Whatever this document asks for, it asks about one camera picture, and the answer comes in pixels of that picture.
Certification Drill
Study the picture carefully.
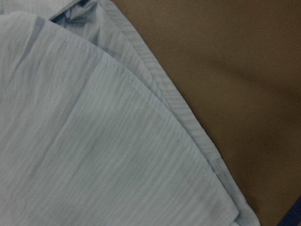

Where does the light blue button-up shirt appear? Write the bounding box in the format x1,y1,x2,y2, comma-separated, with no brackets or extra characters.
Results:
0,0,260,226

